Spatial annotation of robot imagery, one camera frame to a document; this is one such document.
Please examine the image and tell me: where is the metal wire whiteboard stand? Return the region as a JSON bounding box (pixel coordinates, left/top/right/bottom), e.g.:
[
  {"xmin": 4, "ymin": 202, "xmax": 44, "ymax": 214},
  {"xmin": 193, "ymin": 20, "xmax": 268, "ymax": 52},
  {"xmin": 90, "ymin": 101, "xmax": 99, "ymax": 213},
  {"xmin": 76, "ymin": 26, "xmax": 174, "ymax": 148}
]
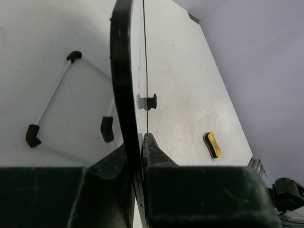
[{"xmin": 25, "ymin": 51, "xmax": 123, "ymax": 166}]

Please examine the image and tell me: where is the right blue table label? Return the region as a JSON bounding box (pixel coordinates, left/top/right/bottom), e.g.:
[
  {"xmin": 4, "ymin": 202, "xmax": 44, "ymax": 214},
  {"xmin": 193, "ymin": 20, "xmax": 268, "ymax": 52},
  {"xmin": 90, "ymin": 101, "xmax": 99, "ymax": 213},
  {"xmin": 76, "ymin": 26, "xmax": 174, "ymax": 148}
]
[{"xmin": 188, "ymin": 12, "xmax": 200, "ymax": 24}]

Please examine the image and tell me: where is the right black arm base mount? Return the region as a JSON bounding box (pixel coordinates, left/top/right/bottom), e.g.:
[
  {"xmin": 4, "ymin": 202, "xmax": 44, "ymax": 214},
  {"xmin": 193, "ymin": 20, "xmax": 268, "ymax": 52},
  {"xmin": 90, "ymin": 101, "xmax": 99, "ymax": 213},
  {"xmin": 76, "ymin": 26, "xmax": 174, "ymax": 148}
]
[{"xmin": 267, "ymin": 178, "xmax": 304, "ymax": 213}]

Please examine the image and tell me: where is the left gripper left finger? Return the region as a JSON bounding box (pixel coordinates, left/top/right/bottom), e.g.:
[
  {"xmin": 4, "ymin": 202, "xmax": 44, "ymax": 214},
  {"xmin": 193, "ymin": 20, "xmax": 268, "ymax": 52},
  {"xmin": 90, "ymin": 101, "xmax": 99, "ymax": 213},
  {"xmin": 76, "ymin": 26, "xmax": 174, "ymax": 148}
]
[{"xmin": 0, "ymin": 145, "xmax": 133, "ymax": 228}]

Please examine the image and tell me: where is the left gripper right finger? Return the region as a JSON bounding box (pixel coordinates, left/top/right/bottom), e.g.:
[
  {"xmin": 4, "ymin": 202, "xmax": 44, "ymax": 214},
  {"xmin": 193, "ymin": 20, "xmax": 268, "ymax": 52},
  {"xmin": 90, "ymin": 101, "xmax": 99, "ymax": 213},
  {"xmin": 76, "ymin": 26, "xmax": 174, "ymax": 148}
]
[{"xmin": 142, "ymin": 133, "xmax": 281, "ymax": 228}]

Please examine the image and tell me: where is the small black-framed whiteboard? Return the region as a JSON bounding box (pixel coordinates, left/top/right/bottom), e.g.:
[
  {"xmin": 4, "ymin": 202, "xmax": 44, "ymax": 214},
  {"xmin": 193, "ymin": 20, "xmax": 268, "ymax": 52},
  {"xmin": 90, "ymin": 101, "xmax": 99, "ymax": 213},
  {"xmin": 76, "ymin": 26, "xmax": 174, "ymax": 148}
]
[{"xmin": 110, "ymin": 0, "xmax": 148, "ymax": 228}]

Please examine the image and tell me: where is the aluminium table frame rail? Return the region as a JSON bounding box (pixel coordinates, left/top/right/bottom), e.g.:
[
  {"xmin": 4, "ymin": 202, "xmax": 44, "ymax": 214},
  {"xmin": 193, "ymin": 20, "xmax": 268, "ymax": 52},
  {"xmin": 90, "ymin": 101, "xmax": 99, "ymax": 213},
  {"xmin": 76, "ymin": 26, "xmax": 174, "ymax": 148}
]
[{"xmin": 247, "ymin": 158, "xmax": 272, "ymax": 189}]

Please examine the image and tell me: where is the yellow black whiteboard eraser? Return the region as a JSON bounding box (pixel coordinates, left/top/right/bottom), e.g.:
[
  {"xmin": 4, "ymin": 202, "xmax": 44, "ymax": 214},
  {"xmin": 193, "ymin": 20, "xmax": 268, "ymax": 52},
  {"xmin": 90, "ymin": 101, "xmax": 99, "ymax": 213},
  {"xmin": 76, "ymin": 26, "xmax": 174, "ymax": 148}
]
[{"xmin": 203, "ymin": 132, "xmax": 222, "ymax": 159}]

